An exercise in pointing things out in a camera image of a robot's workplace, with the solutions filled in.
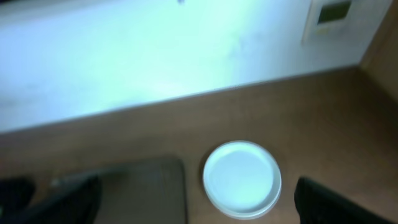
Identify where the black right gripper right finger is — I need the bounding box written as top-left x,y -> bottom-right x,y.
294,177 -> 393,224

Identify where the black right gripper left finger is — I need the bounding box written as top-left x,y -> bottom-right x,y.
18,177 -> 102,224

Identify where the white plate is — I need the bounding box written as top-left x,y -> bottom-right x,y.
202,141 -> 282,220

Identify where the brown serving tray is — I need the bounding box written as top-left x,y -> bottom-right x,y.
49,157 -> 188,224

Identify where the white wall control panel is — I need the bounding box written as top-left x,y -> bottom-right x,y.
302,0 -> 359,45

